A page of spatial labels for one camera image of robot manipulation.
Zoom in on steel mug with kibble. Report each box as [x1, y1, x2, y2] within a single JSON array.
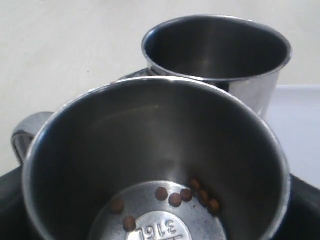
[[129, 15, 293, 118]]

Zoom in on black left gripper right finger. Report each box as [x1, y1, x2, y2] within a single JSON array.
[[273, 175, 320, 240]]

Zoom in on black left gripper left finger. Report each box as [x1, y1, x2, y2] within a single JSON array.
[[0, 166, 42, 240]]

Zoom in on white plastic tray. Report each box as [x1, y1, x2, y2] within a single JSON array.
[[266, 85, 320, 188]]

